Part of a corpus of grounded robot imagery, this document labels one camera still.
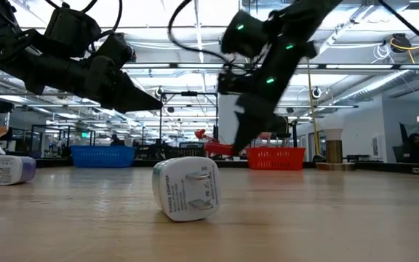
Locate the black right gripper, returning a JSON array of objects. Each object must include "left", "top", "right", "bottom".
[{"left": 233, "top": 39, "right": 319, "bottom": 154}]

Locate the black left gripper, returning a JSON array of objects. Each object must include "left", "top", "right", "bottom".
[{"left": 25, "top": 55, "right": 164, "bottom": 114}]

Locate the white building column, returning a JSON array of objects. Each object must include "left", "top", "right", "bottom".
[{"left": 218, "top": 94, "right": 239, "bottom": 146}]

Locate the red plastic basket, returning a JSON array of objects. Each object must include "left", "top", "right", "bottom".
[{"left": 246, "top": 146, "right": 307, "bottom": 171}]

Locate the person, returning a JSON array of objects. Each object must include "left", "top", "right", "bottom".
[
  {"left": 109, "top": 133, "right": 126, "bottom": 147},
  {"left": 400, "top": 132, "right": 419, "bottom": 161}
]

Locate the blue plastic basket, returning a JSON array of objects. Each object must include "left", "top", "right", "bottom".
[{"left": 70, "top": 145, "right": 137, "bottom": 169}]

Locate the black plastic basket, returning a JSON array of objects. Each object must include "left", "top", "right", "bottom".
[{"left": 136, "top": 144, "right": 212, "bottom": 161}]

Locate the white bulb table lamp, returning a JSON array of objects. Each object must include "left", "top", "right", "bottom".
[{"left": 315, "top": 111, "right": 356, "bottom": 172}]

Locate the purple power adapter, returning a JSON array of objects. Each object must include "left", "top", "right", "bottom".
[{"left": 0, "top": 154, "right": 37, "bottom": 186}]

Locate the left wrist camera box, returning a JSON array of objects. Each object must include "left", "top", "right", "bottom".
[{"left": 92, "top": 32, "right": 137, "bottom": 72}]

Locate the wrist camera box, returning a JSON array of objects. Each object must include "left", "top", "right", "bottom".
[
  {"left": 216, "top": 69, "right": 258, "bottom": 96},
  {"left": 92, "top": 32, "right": 137, "bottom": 72}
]

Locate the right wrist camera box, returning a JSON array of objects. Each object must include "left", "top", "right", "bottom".
[{"left": 216, "top": 69, "right": 258, "bottom": 96}]

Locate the black background rig frame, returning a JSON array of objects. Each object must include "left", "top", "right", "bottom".
[{"left": 158, "top": 90, "right": 220, "bottom": 161}]

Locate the yellow hanging cable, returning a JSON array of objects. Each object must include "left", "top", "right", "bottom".
[{"left": 306, "top": 57, "right": 322, "bottom": 161}]

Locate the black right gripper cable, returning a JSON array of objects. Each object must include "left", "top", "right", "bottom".
[{"left": 167, "top": 0, "right": 232, "bottom": 66}]

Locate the black aluminium table frame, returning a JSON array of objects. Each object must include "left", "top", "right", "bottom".
[{"left": 34, "top": 156, "right": 419, "bottom": 175}]

